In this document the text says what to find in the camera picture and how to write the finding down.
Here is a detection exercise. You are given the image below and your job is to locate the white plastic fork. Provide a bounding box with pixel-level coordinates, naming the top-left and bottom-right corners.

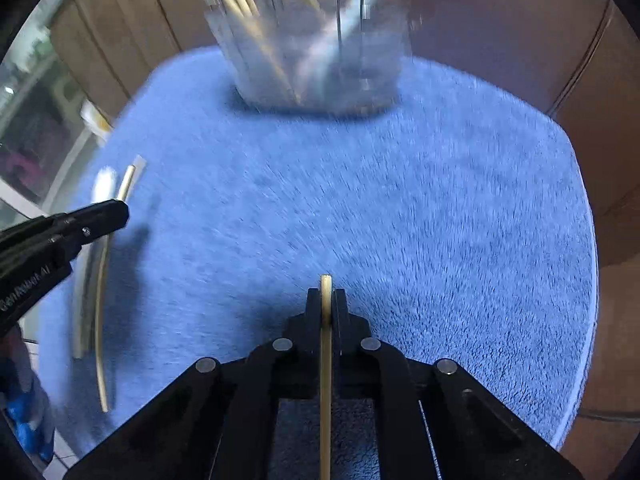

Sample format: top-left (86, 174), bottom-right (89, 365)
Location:
top-left (72, 166), bottom-right (118, 361)

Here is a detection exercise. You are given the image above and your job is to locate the blurred blue object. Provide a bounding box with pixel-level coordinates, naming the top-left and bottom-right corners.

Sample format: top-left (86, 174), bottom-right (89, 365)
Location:
top-left (5, 395), bottom-right (56, 463)

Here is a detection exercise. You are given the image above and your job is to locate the sliding glass door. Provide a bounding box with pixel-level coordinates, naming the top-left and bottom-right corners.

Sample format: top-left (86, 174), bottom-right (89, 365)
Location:
top-left (0, 10), bottom-right (131, 211)

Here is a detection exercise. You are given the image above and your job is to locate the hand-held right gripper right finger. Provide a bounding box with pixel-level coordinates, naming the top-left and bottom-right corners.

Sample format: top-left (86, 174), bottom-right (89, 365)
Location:
top-left (332, 287), bottom-right (583, 480)

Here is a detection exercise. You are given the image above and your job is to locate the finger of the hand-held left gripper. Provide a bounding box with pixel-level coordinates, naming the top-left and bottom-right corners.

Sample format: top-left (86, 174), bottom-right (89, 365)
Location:
top-left (0, 199), bottom-right (131, 281)

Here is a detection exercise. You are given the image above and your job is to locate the single wooden chopstick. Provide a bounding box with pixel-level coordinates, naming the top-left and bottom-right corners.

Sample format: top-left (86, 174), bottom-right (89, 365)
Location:
top-left (95, 164), bottom-right (138, 413)
top-left (319, 274), bottom-right (335, 480)

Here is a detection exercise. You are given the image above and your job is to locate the clear wire utensil holder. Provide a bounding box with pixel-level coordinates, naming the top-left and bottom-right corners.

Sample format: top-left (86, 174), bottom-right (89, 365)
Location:
top-left (192, 0), bottom-right (413, 116)

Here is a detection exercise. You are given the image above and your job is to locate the white yellow plastic bag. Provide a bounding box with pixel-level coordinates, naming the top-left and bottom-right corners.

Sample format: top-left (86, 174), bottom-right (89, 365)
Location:
top-left (80, 100), bottom-right (113, 136)

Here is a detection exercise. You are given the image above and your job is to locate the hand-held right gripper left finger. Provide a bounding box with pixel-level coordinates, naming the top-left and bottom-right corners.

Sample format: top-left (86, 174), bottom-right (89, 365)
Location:
top-left (62, 287), bottom-right (322, 480)

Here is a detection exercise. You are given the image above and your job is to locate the blue fluffy towel mat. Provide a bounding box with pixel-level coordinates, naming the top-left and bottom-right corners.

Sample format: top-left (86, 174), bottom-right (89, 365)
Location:
top-left (37, 45), bottom-right (601, 480)

